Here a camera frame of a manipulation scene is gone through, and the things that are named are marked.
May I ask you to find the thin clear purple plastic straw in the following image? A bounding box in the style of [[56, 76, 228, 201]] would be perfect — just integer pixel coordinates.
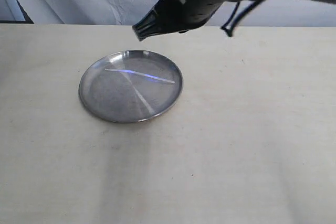
[[104, 68, 175, 84]]

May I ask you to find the round silver metal plate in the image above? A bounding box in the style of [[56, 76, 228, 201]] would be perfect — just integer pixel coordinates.
[[78, 50, 184, 123]]

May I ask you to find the white panel with dark edge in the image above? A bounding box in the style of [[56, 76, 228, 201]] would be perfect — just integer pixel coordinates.
[[1, 0, 34, 24]]

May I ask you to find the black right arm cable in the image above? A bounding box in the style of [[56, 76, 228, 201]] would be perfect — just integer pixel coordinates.
[[220, 0, 274, 38]]

